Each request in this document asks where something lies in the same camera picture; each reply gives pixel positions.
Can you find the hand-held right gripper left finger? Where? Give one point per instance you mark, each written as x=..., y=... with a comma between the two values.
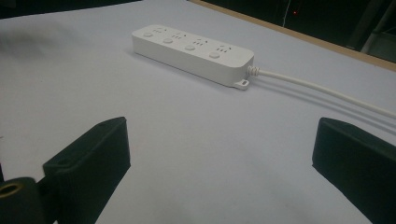
x=90, y=168

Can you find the white power strip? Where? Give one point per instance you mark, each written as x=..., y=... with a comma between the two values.
x=193, y=53

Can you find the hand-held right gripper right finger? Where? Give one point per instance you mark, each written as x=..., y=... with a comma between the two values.
x=358, y=165

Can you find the metal stand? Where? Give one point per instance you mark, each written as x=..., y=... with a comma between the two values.
x=378, y=34

